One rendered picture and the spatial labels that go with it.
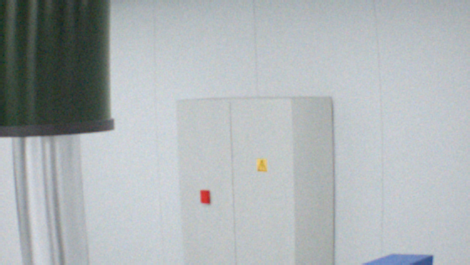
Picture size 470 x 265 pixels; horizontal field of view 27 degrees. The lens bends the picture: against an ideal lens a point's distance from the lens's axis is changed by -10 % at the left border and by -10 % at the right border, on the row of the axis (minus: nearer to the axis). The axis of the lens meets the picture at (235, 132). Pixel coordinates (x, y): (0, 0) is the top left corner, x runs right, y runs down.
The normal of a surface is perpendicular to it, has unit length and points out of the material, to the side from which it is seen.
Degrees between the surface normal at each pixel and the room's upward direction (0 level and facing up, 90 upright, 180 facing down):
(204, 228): 90
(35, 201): 90
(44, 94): 90
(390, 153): 90
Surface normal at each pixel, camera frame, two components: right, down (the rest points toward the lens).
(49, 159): 0.34, 0.04
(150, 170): -0.74, 0.06
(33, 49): 0.03, 0.05
